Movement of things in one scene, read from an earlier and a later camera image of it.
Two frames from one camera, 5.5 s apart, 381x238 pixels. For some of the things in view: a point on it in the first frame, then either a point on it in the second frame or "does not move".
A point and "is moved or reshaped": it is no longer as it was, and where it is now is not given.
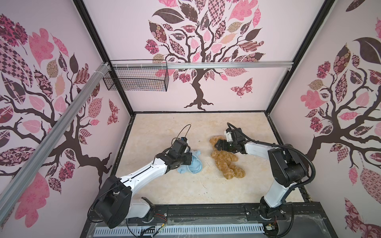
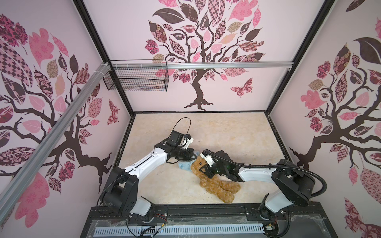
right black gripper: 220,142 → 208,171
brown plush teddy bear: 224,160 is moved or reshaped
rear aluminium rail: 203,65 does not move
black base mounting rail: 302,220 does not move
